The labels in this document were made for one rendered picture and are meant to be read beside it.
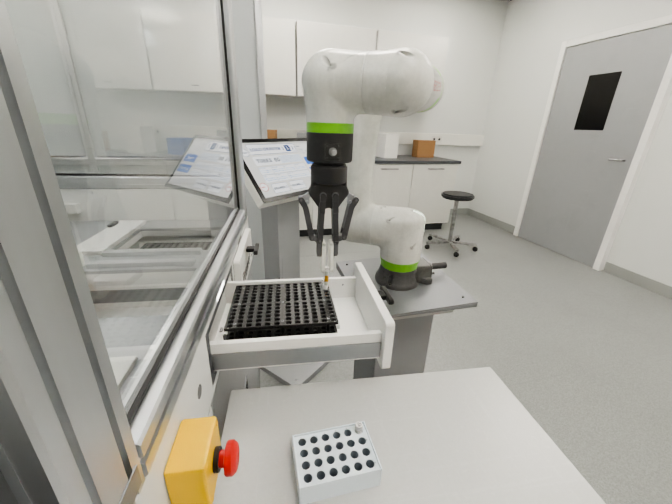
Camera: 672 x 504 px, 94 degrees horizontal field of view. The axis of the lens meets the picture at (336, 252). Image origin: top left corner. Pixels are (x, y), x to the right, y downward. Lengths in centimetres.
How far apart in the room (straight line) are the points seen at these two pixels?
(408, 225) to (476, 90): 442
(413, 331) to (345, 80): 80
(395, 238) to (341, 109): 48
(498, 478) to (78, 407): 57
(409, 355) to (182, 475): 87
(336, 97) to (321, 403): 57
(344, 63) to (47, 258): 50
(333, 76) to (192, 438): 57
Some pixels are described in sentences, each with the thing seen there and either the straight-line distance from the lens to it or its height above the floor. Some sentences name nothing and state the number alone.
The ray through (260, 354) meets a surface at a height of 87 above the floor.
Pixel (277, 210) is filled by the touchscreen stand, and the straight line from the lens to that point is 156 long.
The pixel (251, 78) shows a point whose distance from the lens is 226.
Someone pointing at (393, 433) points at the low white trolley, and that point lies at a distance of 66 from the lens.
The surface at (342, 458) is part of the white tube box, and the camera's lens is 59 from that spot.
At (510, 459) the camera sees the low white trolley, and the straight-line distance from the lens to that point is 69.
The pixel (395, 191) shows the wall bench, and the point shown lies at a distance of 399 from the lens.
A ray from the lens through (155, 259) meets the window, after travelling 44.
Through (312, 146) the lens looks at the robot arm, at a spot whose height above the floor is 123.
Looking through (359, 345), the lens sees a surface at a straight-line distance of 64.
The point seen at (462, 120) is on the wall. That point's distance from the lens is 518.
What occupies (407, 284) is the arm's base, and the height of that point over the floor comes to 80.
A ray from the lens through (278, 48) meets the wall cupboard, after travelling 395.
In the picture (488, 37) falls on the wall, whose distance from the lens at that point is 540.
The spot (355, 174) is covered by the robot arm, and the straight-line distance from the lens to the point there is 100.
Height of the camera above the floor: 127
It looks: 22 degrees down
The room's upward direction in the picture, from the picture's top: 2 degrees clockwise
